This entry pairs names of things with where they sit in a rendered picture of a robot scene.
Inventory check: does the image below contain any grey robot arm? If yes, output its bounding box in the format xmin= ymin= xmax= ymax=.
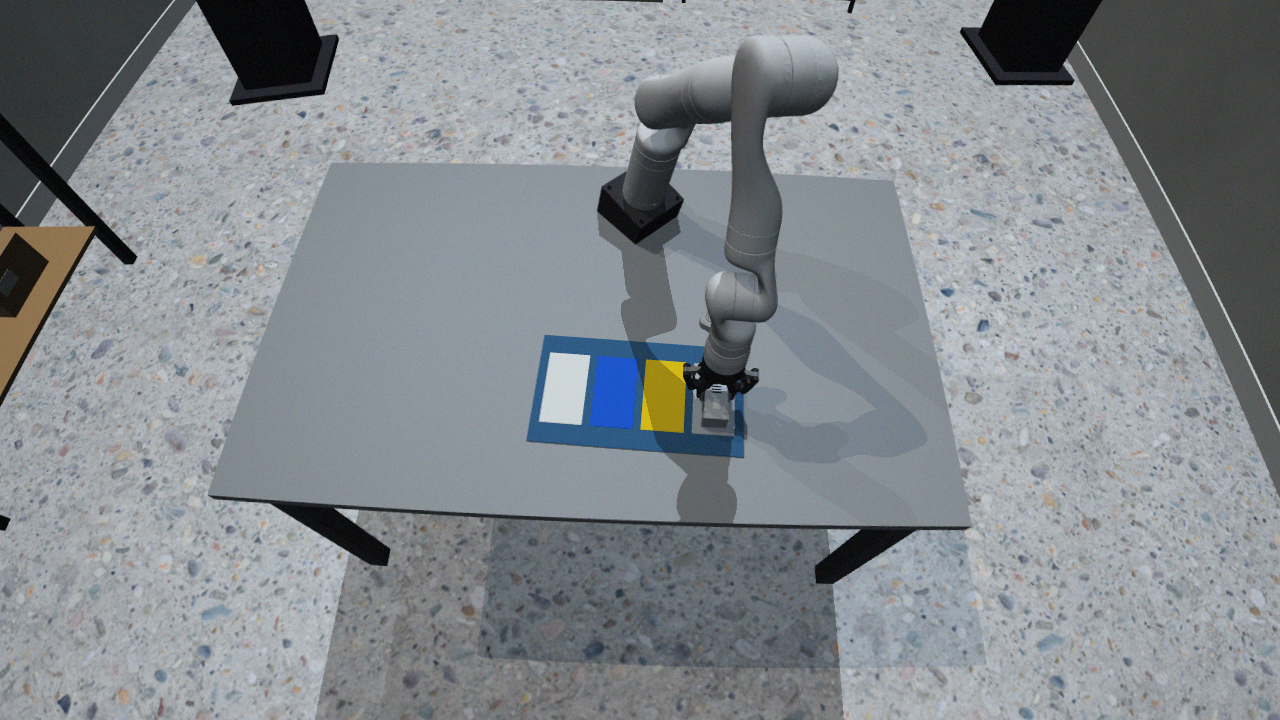
xmin=622 ymin=35 xmax=838 ymax=375

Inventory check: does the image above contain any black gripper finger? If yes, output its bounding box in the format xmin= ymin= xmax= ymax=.
xmin=684 ymin=363 xmax=716 ymax=401
xmin=724 ymin=368 xmax=759 ymax=404

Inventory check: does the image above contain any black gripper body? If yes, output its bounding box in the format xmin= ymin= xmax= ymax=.
xmin=698 ymin=355 xmax=746 ymax=386

